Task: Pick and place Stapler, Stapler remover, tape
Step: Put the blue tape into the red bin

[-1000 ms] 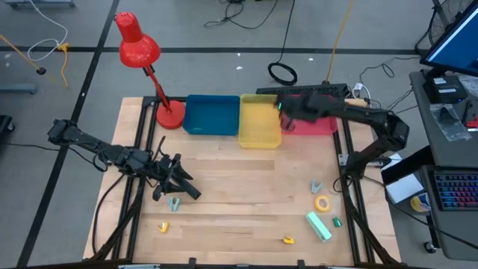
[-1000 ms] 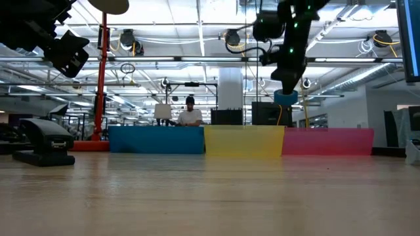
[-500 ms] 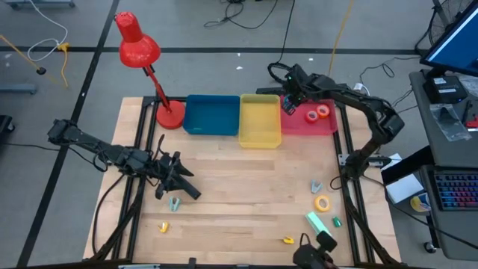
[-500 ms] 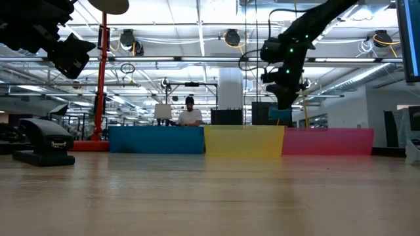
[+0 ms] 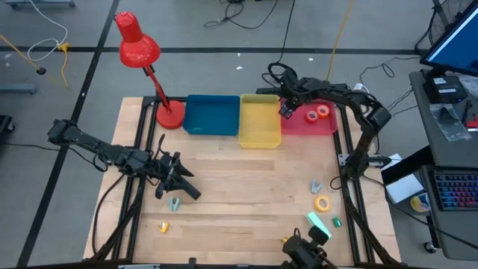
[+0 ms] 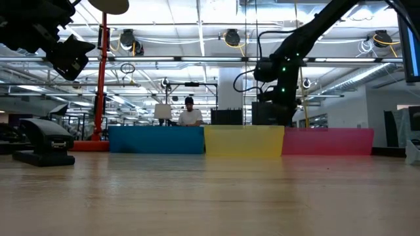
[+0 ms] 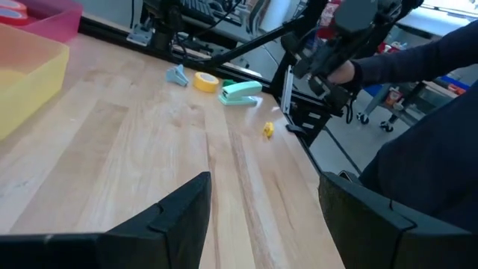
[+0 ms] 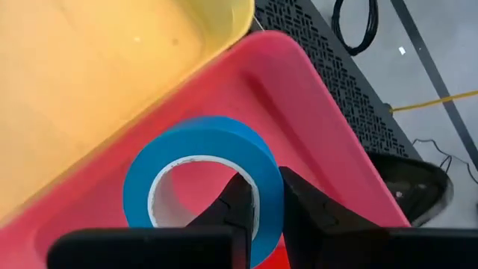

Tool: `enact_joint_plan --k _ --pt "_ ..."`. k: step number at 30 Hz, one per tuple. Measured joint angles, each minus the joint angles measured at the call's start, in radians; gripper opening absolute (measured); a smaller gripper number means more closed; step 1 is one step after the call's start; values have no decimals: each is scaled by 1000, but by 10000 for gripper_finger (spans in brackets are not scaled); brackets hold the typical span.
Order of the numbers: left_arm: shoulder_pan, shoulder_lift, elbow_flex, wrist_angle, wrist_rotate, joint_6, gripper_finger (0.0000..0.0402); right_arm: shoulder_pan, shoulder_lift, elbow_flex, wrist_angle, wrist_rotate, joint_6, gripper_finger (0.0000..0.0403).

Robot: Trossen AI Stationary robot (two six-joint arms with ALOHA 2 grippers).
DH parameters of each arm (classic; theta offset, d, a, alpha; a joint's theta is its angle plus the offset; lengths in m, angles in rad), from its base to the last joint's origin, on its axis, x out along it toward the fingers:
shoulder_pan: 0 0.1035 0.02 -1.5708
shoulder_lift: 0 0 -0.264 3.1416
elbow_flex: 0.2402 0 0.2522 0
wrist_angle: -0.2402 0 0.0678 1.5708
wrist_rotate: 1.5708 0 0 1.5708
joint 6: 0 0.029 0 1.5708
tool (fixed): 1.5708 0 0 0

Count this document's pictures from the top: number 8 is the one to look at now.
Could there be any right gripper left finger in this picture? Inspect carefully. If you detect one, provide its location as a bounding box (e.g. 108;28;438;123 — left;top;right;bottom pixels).
46;172;255;269

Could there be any yellow plastic bin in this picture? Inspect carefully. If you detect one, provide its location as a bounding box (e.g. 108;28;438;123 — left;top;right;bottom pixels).
0;0;256;225

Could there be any long black coiled cable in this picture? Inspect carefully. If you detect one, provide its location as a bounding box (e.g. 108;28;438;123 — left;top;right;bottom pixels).
331;0;380;57

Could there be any thin black floor cable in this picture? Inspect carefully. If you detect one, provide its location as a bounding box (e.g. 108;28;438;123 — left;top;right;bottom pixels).
412;138;478;185

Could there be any yellow hanging power cable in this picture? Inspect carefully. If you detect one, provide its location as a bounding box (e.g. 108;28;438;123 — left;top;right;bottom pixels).
390;89;478;114

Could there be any black perforated metal case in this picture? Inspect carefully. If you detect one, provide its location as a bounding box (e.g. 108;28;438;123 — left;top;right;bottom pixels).
249;0;423;160

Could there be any blue tape roll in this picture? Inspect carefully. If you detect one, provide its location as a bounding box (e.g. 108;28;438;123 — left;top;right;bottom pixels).
122;115;285;269

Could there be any pink red plastic bin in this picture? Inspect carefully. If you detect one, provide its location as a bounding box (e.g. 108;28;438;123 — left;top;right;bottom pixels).
0;30;412;269

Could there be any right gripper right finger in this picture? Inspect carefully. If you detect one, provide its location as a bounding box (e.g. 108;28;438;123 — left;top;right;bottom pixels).
279;166;478;269

